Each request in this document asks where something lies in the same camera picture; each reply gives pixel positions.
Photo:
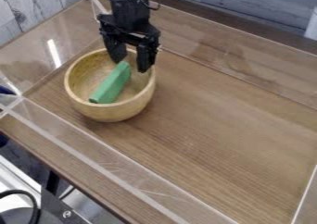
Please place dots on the green rectangular block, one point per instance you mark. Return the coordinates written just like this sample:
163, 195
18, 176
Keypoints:
112, 86

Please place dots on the black metal table leg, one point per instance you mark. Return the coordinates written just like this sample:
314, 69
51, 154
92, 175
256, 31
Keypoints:
53, 183

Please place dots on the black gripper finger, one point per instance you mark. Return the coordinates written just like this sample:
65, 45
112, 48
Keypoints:
116, 45
146, 57

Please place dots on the blue object at edge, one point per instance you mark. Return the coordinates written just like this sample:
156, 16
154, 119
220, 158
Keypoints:
5, 90

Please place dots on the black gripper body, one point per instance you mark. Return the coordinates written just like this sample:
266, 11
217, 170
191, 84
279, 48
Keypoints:
129, 19

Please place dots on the clear acrylic tray wall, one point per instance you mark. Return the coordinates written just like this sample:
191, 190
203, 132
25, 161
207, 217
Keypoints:
221, 152

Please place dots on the white object at right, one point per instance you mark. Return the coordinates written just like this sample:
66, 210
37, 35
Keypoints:
311, 33

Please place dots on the light wooden bowl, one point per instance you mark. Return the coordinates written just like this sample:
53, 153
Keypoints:
85, 75

